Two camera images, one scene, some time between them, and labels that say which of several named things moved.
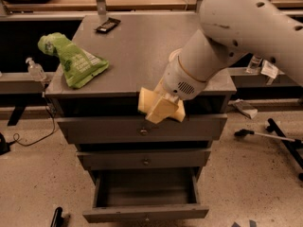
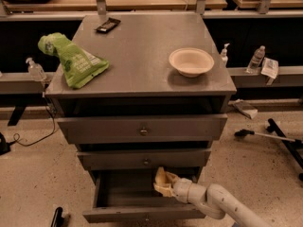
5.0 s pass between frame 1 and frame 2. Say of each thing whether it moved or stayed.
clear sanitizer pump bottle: stayed
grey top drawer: stayed
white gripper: moved
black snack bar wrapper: stayed
